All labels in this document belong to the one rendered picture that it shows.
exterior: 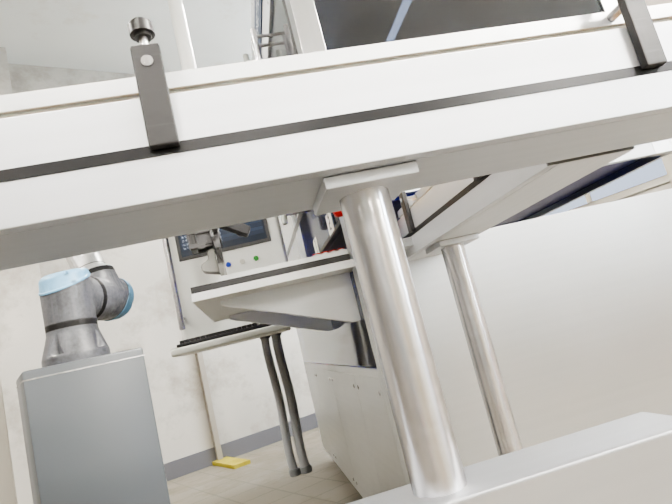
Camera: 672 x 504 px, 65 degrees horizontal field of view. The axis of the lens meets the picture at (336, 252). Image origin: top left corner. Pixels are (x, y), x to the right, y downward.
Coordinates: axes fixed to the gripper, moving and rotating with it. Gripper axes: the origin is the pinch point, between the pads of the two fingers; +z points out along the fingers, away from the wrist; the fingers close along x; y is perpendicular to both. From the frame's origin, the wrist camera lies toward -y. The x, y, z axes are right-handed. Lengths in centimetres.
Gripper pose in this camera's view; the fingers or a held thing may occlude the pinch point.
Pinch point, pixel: (225, 278)
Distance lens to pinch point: 139.1
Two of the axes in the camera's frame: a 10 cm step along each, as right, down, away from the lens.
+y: -9.6, 2.1, -1.9
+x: 1.5, -1.9, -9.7
